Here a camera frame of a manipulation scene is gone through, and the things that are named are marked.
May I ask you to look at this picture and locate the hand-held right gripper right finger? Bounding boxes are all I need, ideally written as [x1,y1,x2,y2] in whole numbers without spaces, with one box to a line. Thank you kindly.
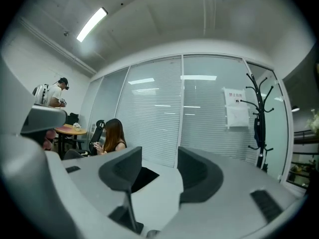
[177,145,224,204]

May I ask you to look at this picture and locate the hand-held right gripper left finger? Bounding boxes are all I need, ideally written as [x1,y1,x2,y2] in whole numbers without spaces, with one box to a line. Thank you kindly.
[98,146,145,235]

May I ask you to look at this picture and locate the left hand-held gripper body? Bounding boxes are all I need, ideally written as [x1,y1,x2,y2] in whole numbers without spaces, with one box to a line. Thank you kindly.
[20,104,68,134]

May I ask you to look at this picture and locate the person's left hand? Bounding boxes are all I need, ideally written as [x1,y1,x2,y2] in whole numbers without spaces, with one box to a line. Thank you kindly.
[41,129,57,151]

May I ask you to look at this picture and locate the black desk mat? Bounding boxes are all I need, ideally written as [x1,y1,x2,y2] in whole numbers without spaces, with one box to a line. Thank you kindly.
[131,166,160,193]

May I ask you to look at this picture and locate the silver backpack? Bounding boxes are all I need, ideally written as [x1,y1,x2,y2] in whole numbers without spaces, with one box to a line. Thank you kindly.
[32,83,50,107]

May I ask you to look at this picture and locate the black bag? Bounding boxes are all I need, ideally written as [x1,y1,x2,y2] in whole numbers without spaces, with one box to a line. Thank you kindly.
[65,113,80,125]

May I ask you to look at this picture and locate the round wooden table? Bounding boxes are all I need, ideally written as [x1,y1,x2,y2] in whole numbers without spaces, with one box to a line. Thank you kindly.
[52,125,88,160]

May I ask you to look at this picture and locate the black office chair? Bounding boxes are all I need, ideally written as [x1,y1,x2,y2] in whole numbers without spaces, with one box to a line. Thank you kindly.
[74,119,106,157]

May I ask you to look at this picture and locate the grey chair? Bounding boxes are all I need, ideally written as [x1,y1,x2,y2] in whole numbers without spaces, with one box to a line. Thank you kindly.
[63,149,85,161]

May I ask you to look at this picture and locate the dark blue hanging bag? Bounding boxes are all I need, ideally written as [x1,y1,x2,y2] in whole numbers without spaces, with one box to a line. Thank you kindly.
[253,115,262,145]

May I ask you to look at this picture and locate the white paper notice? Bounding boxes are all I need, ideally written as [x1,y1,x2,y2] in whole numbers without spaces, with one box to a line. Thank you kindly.
[222,87,251,129]

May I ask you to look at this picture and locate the black coat rack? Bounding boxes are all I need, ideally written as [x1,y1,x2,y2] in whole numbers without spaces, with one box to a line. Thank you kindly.
[239,73,275,170]

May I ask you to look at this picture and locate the long ceiling light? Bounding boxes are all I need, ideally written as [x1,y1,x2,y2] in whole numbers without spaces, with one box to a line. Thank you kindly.
[76,6,109,43]

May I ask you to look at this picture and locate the black plant shelf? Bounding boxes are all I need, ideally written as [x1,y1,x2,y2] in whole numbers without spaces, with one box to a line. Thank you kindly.
[286,129,319,190]

